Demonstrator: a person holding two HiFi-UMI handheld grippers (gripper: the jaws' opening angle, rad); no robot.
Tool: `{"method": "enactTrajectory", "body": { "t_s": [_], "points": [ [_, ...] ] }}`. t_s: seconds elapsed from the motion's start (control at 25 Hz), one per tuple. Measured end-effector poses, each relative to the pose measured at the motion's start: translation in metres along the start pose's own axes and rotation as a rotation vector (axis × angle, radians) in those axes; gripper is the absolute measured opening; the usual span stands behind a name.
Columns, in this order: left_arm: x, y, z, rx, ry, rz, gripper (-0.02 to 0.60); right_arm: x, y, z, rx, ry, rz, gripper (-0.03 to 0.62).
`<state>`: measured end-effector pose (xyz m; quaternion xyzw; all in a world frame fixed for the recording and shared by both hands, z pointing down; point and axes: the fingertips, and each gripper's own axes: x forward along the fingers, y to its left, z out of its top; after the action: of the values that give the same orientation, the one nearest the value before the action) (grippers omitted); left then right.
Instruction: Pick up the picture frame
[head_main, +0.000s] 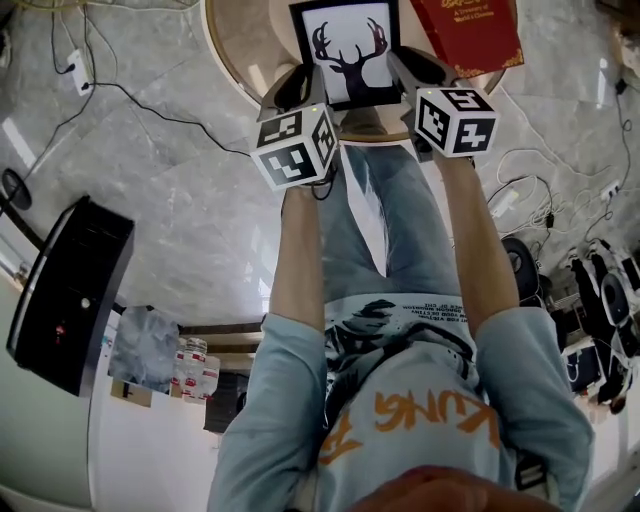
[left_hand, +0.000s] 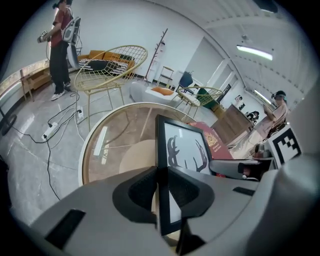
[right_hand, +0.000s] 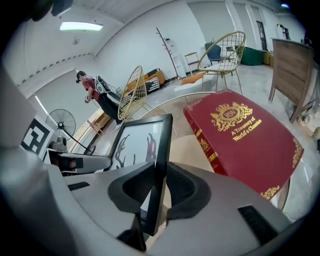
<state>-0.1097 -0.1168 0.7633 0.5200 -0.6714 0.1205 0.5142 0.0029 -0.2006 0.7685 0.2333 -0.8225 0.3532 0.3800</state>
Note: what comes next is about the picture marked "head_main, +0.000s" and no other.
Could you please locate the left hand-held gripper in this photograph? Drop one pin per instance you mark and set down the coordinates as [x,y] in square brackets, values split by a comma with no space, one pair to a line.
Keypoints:
[287,165]

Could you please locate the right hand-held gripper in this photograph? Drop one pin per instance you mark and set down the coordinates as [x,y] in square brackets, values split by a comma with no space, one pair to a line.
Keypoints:
[465,135]

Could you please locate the framed deer picture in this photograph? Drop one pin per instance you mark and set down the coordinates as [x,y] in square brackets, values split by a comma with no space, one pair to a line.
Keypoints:
[350,50]

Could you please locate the person's right forearm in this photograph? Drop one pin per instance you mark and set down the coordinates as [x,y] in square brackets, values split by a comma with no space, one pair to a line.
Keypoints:
[480,250]

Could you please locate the person's left forearm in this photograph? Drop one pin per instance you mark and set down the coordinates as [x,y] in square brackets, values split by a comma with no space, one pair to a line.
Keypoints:
[300,260]

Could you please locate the red hardcover book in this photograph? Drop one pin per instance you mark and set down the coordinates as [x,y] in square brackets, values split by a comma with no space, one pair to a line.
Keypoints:
[470,35]

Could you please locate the round wooden side table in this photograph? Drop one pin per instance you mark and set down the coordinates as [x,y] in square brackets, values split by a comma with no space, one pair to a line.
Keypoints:
[250,45]

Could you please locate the white power strip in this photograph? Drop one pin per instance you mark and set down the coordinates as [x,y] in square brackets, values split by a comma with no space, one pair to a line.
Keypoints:
[505,201]
[610,190]
[80,72]

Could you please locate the light blue jeans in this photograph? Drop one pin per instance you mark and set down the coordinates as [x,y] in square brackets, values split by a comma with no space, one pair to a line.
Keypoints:
[390,225]

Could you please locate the small black plug adapter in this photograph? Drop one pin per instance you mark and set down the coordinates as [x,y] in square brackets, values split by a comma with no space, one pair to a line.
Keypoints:
[550,220]

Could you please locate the black power adapter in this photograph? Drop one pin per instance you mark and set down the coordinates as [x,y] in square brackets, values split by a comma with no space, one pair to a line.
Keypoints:
[621,86]

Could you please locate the black round stool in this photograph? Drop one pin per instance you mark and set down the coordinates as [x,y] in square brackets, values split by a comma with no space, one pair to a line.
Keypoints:
[520,270]

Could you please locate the grey black spare gripper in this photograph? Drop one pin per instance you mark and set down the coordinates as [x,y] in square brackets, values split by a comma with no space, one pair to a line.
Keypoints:
[615,380]
[612,295]

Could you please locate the clear water bottle red label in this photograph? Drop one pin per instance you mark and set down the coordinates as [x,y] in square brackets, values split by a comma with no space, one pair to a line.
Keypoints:
[211,377]
[179,375]
[194,370]

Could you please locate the clear plastic bag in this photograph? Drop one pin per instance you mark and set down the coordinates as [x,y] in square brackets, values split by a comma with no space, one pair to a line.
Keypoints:
[142,345]

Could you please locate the black standing fan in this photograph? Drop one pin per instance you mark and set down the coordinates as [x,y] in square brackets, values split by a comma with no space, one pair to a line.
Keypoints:
[15,187]

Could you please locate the black computer case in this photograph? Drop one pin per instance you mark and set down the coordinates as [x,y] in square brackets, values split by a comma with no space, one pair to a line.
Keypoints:
[70,295]

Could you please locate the black crate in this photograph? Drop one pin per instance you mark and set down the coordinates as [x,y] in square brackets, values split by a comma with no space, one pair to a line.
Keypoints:
[225,400]

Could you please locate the light blue printed shirt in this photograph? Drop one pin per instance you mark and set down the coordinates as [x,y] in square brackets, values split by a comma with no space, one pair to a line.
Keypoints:
[425,390]

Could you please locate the brown cardboard box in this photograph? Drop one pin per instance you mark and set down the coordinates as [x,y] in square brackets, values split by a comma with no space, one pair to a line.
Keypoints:
[131,392]

